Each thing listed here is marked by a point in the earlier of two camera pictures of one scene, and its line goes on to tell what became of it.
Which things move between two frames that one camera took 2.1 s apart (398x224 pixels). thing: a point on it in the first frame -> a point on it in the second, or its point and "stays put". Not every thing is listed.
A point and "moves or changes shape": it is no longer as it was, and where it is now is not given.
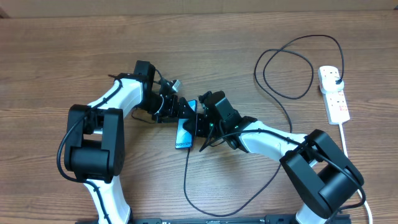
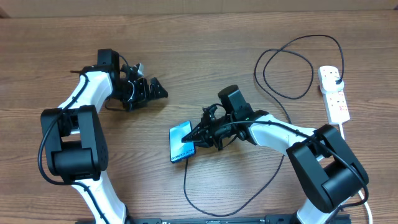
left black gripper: (172, 112) -> (143, 94)
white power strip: (336, 104) stays put
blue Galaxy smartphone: (184, 138) moves or changes shape
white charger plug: (331, 84) stays put
